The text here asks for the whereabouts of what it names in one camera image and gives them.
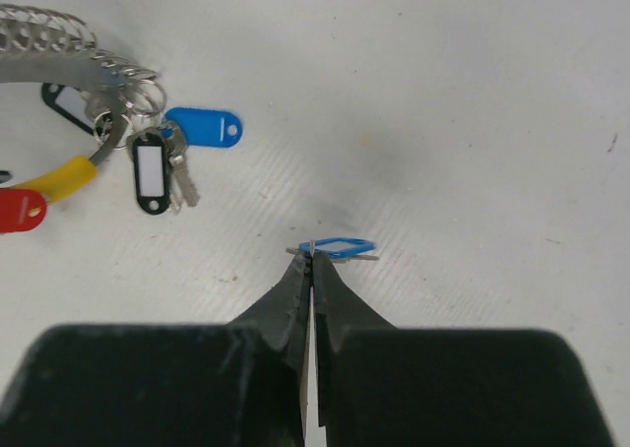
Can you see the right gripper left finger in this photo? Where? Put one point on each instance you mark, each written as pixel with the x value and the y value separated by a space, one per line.
pixel 243 383

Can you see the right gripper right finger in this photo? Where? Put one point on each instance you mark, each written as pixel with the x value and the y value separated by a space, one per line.
pixel 380 385

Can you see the key with blue tag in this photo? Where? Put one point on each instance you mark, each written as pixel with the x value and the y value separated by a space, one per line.
pixel 339 249

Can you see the key with black tag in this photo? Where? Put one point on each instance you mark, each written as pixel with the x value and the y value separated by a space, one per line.
pixel 161 173

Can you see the large keyring with yellow grip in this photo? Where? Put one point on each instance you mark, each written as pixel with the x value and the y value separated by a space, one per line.
pixel 107 96

